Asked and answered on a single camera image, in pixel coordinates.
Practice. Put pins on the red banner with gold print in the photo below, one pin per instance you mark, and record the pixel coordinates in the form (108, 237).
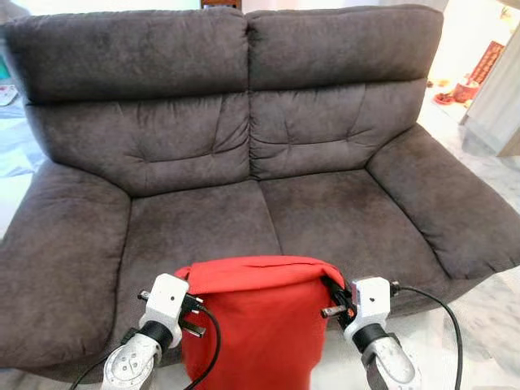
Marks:
(487, 63)

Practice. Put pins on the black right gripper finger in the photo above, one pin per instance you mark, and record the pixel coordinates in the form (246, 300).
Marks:
(335, 287)

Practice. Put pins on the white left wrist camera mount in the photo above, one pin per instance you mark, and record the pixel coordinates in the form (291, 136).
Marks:
(166, 299)

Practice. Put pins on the large grey fabric sofa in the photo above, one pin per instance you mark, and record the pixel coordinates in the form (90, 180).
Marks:
(203, 203)

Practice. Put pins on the red pillow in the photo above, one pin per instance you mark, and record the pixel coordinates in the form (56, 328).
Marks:
(260, 341)

